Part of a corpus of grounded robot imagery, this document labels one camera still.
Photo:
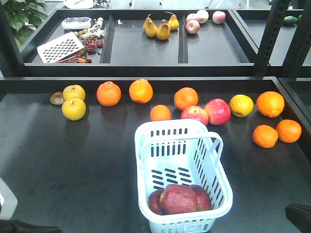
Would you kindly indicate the pink red apple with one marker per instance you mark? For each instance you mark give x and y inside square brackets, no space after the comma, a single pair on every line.
[218,111]
[197,113]

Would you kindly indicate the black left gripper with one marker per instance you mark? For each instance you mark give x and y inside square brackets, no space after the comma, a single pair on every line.
[8,201]

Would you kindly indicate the white device box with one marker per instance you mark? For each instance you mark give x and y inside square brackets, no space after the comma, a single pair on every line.
[73,23]

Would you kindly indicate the yellow apple lower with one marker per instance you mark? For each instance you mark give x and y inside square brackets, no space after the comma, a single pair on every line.
[74,109]

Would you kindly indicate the light blue plastic basket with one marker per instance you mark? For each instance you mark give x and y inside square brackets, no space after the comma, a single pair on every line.
[184,152]

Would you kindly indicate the brown yellow pears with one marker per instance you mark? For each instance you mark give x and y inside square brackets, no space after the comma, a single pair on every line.
[163,30]

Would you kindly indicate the small orange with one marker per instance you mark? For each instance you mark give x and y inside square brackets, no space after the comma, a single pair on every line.
[289,131]
[265,136]
[160,113]

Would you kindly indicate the green avocados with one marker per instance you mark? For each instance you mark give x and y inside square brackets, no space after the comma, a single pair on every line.
[291,20]

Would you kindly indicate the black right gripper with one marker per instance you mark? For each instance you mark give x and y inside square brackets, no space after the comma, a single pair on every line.
[300,216]

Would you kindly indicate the small orange lower right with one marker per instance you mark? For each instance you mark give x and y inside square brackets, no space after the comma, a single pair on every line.
[289,131]

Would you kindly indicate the yellow apple upper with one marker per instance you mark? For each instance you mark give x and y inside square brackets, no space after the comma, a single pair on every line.
[74,91]

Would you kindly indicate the pale pink apples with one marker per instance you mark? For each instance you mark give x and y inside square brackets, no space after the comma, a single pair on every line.
[194,20]

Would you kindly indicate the orange behind pink apples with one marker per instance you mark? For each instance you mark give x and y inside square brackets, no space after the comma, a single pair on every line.
[185,97]

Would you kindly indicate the brown mushroom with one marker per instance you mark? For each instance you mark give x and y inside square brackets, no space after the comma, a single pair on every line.
[57,98]

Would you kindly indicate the pink red apple right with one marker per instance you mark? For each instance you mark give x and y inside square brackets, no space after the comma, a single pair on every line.
[218,111]

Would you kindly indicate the dark red apple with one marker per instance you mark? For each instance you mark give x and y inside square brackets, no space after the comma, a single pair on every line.
[203,200]

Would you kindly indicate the white perforated tray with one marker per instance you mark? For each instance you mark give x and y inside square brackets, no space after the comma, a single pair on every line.
[59,48]

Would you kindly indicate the green potted plant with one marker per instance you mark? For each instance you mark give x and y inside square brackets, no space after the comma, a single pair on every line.
[20,12]

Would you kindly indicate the pink red apple left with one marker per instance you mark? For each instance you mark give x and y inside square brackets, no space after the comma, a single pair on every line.
[197,113]

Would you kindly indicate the red yellow apple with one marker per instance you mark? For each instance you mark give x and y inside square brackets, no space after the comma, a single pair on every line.
[153,202]
[178,199]

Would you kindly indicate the black wooden produce stand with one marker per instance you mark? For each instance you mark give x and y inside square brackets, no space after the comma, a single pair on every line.
[81,175]

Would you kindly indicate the black upright posts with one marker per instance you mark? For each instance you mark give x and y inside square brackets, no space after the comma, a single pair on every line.
[284,49]

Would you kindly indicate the bumpy orange far left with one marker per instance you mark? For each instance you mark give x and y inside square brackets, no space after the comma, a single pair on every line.
[108,94]

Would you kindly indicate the small orange lower left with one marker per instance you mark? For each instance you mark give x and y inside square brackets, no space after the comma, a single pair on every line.
[265,136]

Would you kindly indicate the red cherry tomatoes pile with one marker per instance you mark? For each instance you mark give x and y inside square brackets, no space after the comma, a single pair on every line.
[92,44]

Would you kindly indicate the large orange right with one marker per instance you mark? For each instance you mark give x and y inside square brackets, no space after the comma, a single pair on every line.
[270,104]

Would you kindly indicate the yellow orange citrus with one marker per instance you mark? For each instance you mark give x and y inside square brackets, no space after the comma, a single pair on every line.
[241,105]

